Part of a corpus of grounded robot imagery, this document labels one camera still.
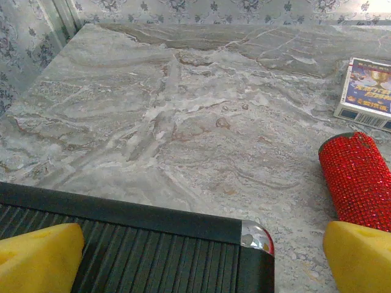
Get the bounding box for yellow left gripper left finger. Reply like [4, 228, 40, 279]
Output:
[0, 222, 85, 293]

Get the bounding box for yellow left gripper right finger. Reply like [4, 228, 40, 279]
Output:
[323, 221, 391, 293]

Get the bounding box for red rhinestone cylinder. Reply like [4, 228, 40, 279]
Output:
[318, 131, 391, 233]

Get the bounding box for black ribbed case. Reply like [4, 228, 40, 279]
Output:
[0, 181, 276, 293]

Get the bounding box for small picture card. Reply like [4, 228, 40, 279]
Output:
[332, 57, 391, 133]

